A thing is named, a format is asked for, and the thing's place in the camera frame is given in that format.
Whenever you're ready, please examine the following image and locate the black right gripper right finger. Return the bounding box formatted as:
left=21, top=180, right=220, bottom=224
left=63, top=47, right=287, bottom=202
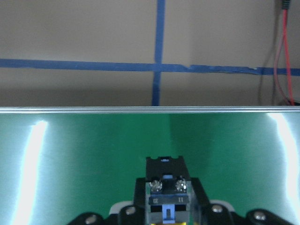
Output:
left=191, top=178, right=291, bottom=225

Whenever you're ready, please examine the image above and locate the red conveyor power wire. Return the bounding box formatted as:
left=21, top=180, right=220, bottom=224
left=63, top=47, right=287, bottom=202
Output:
left=273, top=0, right=296, bottom=106

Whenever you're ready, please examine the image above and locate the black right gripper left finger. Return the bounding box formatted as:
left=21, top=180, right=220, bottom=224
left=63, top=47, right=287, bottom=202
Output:
left=69, top=178, right=146, bottom=225

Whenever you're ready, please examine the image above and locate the green conveyor belt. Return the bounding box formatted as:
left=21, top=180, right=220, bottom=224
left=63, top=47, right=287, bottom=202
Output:
left=0, top=106, right=300, bottom=225

